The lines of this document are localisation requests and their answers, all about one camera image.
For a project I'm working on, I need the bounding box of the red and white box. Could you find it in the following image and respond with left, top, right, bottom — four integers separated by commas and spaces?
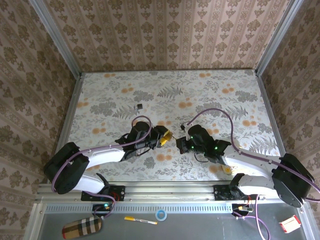
278, 214, 302, 234

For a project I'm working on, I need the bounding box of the cream calculator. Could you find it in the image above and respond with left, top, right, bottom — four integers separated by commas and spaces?
221, 164, 237, 175

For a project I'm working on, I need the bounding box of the aluminium frame post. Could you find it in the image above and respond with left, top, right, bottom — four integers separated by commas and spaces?
254, 0, 305, 75
28, 0, 83, 76

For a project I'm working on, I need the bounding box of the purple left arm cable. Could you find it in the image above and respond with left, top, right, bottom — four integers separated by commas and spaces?
51, 116, 153, 195

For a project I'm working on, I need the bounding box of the plaid fabric pouch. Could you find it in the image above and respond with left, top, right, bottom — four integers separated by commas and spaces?
61, 216, 103, 240

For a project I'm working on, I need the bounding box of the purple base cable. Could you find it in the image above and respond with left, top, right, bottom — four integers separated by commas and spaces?
233, 193, 271, 240
82, 191, 118, 220

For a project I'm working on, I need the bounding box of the blue tape roll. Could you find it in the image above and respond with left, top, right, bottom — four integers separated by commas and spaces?
155, 209, 168, 222

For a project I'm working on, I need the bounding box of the aluminium table side rail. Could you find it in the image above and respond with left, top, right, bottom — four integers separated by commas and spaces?
254, 69, 288, 161
53, 72, 85, 161

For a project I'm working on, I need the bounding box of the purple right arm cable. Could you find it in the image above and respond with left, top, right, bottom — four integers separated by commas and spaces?
186, 107, 320, 202

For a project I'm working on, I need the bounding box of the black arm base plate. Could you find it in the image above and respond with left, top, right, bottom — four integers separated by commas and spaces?
80, 185, 126, 202
213, 184, 261, 201

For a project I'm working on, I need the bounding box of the small black controller board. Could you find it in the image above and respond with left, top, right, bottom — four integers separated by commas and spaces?
231, 203, 254, 218
91, 203, 113, 217

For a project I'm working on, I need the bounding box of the grey slotted cable duct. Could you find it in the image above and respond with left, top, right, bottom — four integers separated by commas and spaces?
44, 202, 235, 214

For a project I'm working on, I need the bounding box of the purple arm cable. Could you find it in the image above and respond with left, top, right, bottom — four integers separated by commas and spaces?
186, 107, 320, 202
51, 116, 153, 195

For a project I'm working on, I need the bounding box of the yellow and white marker pen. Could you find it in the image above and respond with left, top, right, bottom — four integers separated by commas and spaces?
124, 215, 158, 225

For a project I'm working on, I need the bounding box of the long aluminium base rail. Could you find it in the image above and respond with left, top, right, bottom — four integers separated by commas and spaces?
34, 180, 286, 204

